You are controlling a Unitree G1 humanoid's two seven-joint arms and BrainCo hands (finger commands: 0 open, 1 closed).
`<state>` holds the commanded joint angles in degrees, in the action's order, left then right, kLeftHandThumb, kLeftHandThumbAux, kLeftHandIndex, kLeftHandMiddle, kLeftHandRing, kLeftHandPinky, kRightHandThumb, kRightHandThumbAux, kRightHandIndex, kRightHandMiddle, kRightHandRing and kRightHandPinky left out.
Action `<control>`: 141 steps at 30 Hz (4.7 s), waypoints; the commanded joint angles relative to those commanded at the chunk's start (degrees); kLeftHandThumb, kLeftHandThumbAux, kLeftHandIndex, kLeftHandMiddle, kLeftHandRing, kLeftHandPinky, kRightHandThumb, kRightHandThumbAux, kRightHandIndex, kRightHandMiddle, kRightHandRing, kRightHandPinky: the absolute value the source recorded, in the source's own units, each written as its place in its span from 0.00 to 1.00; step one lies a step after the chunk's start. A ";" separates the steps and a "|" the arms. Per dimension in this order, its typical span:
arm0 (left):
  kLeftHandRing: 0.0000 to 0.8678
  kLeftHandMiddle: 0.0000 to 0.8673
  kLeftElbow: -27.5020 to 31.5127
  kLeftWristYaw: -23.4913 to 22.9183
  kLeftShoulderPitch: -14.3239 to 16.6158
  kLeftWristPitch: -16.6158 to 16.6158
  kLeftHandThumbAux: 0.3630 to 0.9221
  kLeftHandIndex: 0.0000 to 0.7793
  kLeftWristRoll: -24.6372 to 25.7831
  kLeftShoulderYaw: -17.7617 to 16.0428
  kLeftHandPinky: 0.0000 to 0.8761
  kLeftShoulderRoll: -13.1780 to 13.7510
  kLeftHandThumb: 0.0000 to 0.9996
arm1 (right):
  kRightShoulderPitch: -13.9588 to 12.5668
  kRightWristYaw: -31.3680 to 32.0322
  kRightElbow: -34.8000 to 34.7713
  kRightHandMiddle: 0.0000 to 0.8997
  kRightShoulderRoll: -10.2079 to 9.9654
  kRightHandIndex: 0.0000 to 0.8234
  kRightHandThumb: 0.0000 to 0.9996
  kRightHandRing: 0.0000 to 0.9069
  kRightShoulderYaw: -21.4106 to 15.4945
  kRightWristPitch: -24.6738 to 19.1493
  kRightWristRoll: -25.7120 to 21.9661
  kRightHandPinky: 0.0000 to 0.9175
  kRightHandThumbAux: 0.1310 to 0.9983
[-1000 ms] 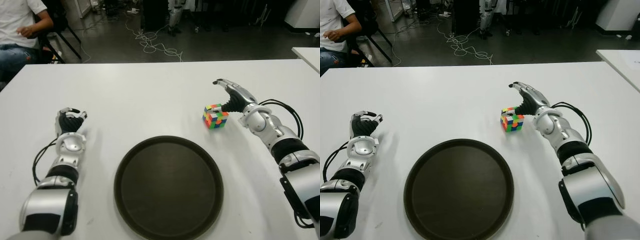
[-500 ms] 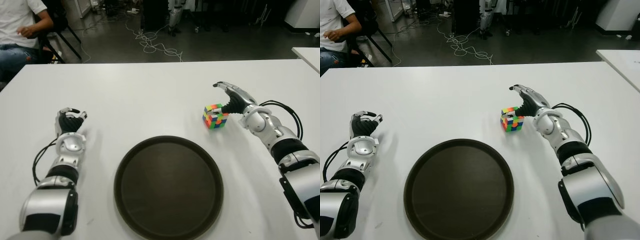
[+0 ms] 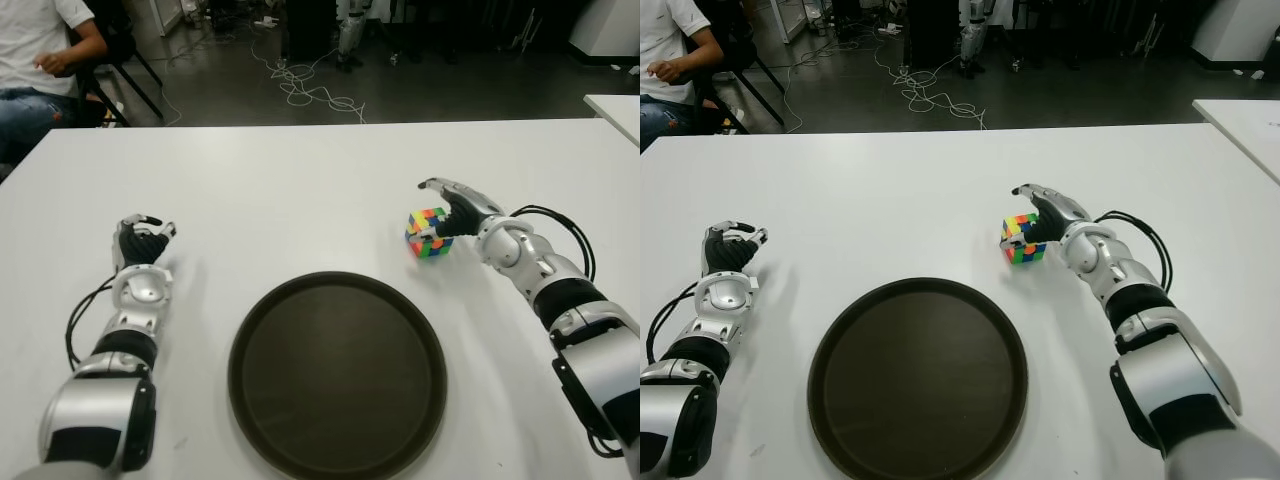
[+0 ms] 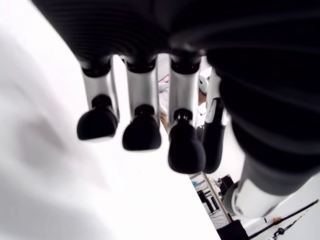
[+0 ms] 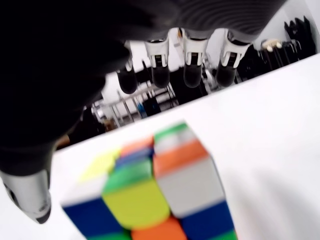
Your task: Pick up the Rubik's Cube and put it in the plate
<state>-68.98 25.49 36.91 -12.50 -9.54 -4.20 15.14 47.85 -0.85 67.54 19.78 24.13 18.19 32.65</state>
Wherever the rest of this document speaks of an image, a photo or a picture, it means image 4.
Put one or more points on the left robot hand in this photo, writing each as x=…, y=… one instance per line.
x=225, y=37

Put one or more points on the seated person in white shirt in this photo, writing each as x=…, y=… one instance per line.
x=202, y=110

